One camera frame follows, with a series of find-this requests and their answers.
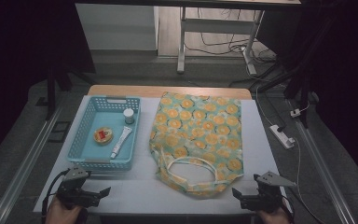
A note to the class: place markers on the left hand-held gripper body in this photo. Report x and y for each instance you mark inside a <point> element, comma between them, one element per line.
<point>74,194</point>

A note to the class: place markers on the person's right hand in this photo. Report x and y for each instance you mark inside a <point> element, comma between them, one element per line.
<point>275,218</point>

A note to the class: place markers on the white table mat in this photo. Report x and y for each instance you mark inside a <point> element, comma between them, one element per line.
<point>136,193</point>

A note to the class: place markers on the grey cabinet panel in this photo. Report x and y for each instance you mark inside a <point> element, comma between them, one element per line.
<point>118,28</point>

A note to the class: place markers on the small orange round toy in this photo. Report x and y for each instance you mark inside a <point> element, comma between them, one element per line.
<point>103,136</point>

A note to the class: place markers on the metal floor rail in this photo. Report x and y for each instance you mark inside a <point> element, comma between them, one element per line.
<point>323,168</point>
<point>24,168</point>

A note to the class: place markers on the white power strip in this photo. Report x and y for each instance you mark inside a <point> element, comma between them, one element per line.
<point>281,136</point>

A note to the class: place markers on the small white jar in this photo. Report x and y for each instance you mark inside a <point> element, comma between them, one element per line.
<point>129,115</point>

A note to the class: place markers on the black metal stand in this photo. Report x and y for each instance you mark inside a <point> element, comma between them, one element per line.
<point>304,93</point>
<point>51,93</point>

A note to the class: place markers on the wooden table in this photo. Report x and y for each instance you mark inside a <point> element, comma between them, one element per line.
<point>121,90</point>

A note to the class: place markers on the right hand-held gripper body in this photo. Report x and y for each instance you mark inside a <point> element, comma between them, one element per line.
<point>265,199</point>

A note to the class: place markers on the person's left hand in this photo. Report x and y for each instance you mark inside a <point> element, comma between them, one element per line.
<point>62,216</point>

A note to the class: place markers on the orange floral cloth bag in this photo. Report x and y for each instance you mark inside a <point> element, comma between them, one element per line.
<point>199,130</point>

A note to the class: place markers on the black floor frame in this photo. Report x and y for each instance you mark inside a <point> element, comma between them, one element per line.
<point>60,140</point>

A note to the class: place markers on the light blue plastic basket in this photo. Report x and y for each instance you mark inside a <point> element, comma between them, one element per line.
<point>105,149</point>

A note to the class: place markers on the white-legged desk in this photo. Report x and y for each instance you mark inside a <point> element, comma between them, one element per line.
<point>217,25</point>

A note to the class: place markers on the small white adapter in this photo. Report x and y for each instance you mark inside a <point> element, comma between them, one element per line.
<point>295,113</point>

